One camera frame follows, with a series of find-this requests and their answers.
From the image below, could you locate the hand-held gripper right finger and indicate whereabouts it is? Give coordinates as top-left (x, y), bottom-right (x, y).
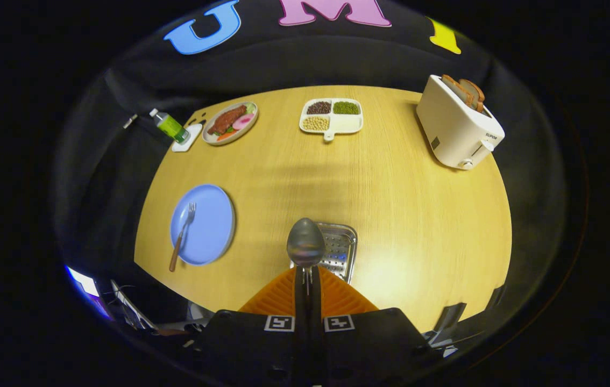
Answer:
top-left (309, 266), bottom-right (440, 387)

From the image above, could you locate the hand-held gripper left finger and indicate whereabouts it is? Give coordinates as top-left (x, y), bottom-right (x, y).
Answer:
top-left (189, 266), bottom-right (308, 387)

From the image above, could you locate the metal spoon wooden handle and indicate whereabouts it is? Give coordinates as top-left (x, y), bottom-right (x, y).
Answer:
top-left (287, 217), bottom-right (327, 296)

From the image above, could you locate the metal fork wooden handle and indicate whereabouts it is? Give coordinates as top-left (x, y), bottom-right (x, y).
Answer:
top-left (169, 202), bottom-right (197, 272)

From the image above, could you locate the perforated metal tray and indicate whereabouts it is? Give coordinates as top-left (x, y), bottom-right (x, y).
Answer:
top-left (290, 222), bottom-right (358, 284)

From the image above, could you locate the blue round plate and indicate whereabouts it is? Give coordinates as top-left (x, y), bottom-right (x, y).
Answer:
top-left (169, 184), bottom-right (236, 266)

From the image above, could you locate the white divided bean tray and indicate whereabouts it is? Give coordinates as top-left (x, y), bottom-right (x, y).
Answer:
top-left (299, 98), bottom-right (364, 142)

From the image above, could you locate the white square coaster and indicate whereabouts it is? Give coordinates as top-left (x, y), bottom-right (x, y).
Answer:
top-left (172, 124), bottom-right (203, 153)

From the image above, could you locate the lit computer monitor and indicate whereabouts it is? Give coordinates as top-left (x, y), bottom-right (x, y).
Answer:
top-left (65, 264), bottom-right (115, 321)

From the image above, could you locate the plate of toy food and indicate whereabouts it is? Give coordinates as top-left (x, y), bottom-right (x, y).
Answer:
top-left (202, 101), bottom-right (259, 146)

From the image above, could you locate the green drink bottle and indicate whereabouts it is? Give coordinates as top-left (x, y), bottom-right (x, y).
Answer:
top-left (149, 108), bottom-right (190, 144)

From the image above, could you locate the white toaster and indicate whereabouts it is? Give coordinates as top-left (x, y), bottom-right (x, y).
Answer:
top-left (416, 74), bottom-right (506, 170)

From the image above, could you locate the brown bread slice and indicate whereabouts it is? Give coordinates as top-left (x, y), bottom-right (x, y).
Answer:
top-left (458, 78), bottom-right (486, 112)
top-left (441, 74), bottom-right (475, 106)

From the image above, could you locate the white stand frame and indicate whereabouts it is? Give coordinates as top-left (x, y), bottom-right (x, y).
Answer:
top-left (110, 279), bottom-right (158, 331)

